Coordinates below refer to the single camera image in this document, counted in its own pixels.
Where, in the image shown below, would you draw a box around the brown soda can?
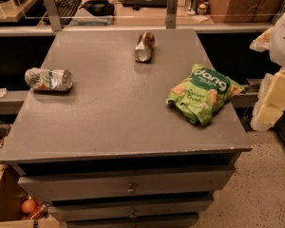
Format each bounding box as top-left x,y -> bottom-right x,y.
134,31 -> 155,62

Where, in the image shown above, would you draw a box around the black keyboard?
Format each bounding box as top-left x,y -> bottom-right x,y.
43,0 -> 82,25

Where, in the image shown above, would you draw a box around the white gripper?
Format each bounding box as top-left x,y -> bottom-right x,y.
250,12 -> 285,131

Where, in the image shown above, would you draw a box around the orange round fruit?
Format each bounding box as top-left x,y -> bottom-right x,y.
21,199 -> 38,215

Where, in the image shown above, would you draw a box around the black headphones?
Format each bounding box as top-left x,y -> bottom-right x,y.
83,0 -> 115,16

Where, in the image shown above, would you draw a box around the drawer knob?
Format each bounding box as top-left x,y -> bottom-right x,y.
129,210 -> 137,219
126,183 -> 136,195

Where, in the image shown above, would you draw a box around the black laptop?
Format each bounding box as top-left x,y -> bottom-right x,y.
123,0 -> 167,8

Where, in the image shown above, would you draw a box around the orange bottle in box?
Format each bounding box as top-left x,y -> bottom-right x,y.
27,202 -> 49,220

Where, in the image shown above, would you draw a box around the cardboard box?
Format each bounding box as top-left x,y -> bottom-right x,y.
0,166 -> 60,228

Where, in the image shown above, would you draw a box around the top drawer knob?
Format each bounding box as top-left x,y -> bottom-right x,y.
126,183 -> 136,195

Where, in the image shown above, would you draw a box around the grey drawer cabinet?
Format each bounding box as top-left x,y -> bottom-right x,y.
0,29 -> 250,228

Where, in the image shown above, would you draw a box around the green dang chips bag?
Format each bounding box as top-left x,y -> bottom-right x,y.
166,64 -> 244,125

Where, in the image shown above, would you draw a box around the small jar on desk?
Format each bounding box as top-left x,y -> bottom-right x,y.
197,3 -> 208,15

